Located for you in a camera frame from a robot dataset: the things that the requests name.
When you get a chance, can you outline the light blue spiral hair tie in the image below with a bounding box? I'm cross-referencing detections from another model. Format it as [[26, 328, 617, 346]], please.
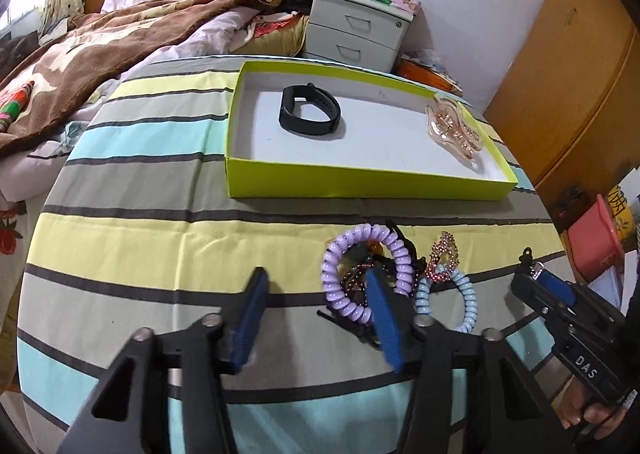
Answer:
[[413, 264, 480, 335]]

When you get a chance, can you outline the dark red bead bracelet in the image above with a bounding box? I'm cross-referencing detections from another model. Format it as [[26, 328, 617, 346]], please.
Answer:
[[337, 240, 396, 310]]

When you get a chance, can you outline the purple spiral hair tie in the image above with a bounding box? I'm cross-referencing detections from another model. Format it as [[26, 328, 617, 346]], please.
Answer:
[[320, 223, 416, 326]]

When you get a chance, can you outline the pink rhinestone hair clip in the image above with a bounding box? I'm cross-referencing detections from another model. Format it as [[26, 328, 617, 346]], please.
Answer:
[[425, 232, 460, 283]]

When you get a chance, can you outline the large translucent pink hair claw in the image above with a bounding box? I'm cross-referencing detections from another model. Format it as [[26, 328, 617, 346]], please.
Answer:
[[425, 95, 484, 169]]

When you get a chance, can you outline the black smart wristband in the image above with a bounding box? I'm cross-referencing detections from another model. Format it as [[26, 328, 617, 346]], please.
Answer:
[[279, 82, 342, 136]]

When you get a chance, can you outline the person's right hand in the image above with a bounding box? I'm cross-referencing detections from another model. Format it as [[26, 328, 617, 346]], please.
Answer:
[[555, 378, 628, 440]]

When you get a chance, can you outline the pink plastic bin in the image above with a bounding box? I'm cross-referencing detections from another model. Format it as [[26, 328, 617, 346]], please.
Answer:
[[567, 195, 625, 281]]

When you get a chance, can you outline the striped table cloth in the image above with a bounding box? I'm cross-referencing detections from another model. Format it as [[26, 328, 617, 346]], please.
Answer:
[[17, 56, 570, 453]]

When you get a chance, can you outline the green shallow cardboard box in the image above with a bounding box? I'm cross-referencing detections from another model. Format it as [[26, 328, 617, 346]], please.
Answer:
[[226, 59, 518, 200]]

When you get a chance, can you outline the wooden wardrobe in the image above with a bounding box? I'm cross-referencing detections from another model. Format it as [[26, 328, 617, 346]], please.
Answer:
[[485, 0, 639, 209]]

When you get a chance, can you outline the white floral duvet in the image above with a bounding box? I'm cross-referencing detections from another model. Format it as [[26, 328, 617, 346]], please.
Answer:
[[1, 0, 258, 307]]

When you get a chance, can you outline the orange storage box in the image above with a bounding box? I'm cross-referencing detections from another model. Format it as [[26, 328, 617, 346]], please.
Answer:
[[395, 58, 463, 97]]

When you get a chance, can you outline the white drawer nightstand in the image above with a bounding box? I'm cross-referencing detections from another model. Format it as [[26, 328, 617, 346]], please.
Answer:
[[302, 0, 414, 72]]

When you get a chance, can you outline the brown fleece blanket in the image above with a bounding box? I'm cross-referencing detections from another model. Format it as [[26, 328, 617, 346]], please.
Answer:
[[1, 0, 282, 158]]

